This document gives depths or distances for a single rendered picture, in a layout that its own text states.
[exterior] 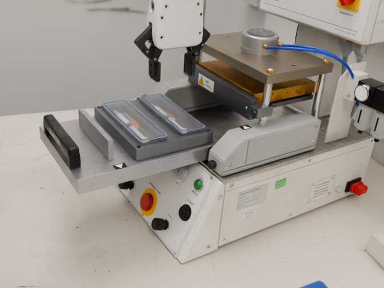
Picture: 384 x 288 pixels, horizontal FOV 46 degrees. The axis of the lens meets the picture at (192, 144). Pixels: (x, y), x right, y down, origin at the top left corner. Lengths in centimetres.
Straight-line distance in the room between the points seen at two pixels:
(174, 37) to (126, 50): 159
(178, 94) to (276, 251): 42
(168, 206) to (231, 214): 14
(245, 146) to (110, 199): 39
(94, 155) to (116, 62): 162
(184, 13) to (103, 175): 32
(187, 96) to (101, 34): 134
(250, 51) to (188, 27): 18
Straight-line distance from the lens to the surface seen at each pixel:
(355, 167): 115
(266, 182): 93
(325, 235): 106
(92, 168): 79
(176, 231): 93
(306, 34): 112
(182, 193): 92
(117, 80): 246
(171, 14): 82
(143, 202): 101
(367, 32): 98
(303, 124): 94
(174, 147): 83
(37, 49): 235
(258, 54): 97
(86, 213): 105
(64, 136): 81
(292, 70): 90
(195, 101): 109
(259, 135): 86
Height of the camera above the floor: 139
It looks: 29 degrees down
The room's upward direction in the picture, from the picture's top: 4 degrees clockwise
